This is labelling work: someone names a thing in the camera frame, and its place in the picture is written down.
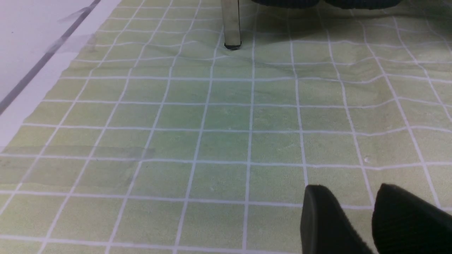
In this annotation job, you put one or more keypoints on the green checked tablecloth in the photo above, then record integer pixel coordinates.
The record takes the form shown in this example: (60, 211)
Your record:
(156, 139)

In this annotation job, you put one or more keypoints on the stainless steel shoe rack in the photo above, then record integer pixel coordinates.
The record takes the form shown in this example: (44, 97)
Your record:
(231, 24)

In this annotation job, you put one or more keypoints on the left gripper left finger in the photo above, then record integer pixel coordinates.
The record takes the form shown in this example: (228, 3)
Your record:
(324, 226)

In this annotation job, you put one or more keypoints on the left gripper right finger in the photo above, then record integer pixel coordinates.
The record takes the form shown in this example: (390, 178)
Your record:
(403, 223)

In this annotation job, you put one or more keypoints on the black knit shoe right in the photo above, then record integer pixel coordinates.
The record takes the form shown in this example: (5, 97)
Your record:
(363, 4)

